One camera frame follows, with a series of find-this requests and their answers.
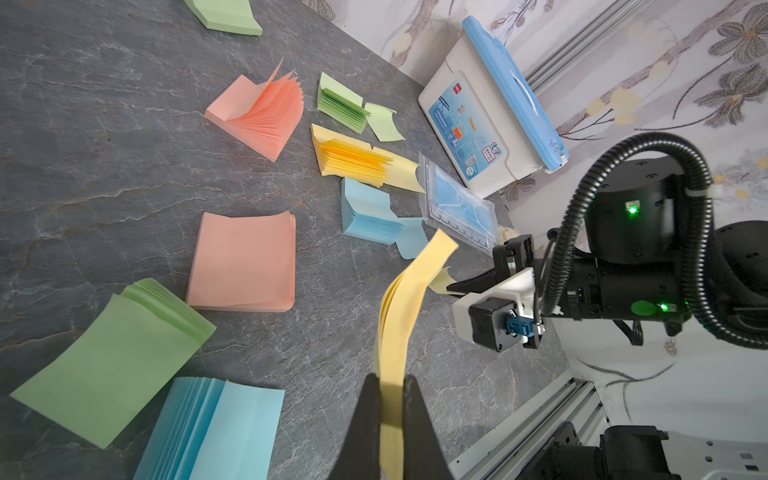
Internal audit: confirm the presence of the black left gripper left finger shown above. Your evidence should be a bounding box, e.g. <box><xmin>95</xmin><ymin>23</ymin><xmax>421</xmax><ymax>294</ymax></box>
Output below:
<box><xmin>328</xmin><ymin>373</ymin><xmax>382</xmax><ymax>480</ymax></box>

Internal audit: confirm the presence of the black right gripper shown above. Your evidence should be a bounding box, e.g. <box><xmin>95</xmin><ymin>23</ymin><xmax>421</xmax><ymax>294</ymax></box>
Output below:
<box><xmin>446</xmin><ymin>257</ymin><xmax>690</xmax><ymax>321</ymax></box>

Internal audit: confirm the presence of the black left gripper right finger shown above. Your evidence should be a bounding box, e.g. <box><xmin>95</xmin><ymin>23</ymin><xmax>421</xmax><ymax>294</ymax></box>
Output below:
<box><xmin>402</xmin><ymin>375</ymin><xmax>453</xmax><ymax>480</ymax></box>

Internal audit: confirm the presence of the small torn yellow page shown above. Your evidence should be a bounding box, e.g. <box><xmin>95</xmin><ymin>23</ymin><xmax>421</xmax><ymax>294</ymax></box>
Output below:
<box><xmin>428</xmin><ymin>267</ymin><xmax>461</xmax><ymax>296</ymax></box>

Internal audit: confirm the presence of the small yellow memo pad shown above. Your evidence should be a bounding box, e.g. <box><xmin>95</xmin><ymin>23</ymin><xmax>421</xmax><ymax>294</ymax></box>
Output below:
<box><xmin>374</xmin><ymin>230</ymin><xmax>458</xmax><ymax>479</ymax></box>

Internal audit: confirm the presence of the blue memo pad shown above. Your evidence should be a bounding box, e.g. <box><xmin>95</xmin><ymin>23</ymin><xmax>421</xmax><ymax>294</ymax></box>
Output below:
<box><xmin>341</xmin><ymin>178</ymin><xmax>404</xmax><ymax>245</ymax></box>
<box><xmin>134</xmin><ymin>377</ymin><xmax>285</xmax><ymax>479</ymax></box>

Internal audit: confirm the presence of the torn yellow memo page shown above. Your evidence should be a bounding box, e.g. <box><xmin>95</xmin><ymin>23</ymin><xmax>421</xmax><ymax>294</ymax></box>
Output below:
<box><xmin>373</xmin><ymin>147</ymin><xmax>425</xmax><ymax>193</ymax></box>

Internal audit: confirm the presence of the large yellow memo pad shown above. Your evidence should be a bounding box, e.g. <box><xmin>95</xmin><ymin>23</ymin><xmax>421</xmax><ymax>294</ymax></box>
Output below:
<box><xmin>311</xmin><ymin>124</ymin><xmax>392</xmax><ymax>187</ymax></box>

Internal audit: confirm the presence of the pink memo pad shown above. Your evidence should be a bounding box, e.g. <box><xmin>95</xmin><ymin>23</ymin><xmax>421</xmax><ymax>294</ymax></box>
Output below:
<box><xmin>186</xmin><ymin>211</ymin><xmax>296</xmax><ymax>313</ymax></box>

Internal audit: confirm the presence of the green memo pad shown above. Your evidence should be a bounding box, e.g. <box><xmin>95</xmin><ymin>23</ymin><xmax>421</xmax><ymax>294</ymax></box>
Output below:
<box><xmin>184</xmin><ymin>0</ymin><xmax>263</xmax><ymax>36</ymax></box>
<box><xmin>11</xmin><ymin>278</ymin><xmax>216</xmax><ymax>449</ymax></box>
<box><xmin>317</xmin><ymin>72</ymin><xmax>369</xmax><ymax>134</ymax></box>

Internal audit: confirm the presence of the torn green memo page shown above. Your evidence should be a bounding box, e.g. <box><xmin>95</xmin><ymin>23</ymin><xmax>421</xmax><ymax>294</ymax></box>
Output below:
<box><xmin>364</xmin><ymin>102</ymin><xmax>404</xmax><ymax>142</ymax></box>

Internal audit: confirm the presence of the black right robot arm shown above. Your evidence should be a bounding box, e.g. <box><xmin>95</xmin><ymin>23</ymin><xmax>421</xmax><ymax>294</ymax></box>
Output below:
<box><xmin>447</xmin><ymin>132</ymin><xmax>767</xmax><ymax>479</ymax></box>

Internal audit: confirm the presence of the red memo pad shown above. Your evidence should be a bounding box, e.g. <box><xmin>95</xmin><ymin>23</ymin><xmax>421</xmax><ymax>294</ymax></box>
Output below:
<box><xmin>204</xmin><ymin>68</ymin><xmax>304</xmax><ymax>162</ymax></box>

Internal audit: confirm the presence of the bag of blue face masks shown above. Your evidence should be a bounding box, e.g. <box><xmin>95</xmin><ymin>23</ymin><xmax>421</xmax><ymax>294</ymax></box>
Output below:
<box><xmin>417</xmin><ymin>153</ymin><xmax>502</xmax><ymax>255</ymax></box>

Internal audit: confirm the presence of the white box with blue lid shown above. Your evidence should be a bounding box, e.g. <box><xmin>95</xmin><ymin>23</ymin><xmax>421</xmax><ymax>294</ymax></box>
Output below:
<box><xmin>418</xmin><ymin>16</ymin><xmax>569</xmax><ymax>198</ymax></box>

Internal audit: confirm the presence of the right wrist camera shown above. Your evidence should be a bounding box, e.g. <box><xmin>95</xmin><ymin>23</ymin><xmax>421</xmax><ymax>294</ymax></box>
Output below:
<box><xmin>452</xmin><ymin>234</ymin><xmax>546</xmax><ymax>353</ymax></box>

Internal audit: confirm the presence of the aluminium rail frame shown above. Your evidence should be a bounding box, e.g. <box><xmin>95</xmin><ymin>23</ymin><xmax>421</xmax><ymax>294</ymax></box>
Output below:
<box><xmin>449</xmin><ymin>371</ymin><xmax>611</xmax><ymax>479</ymax></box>

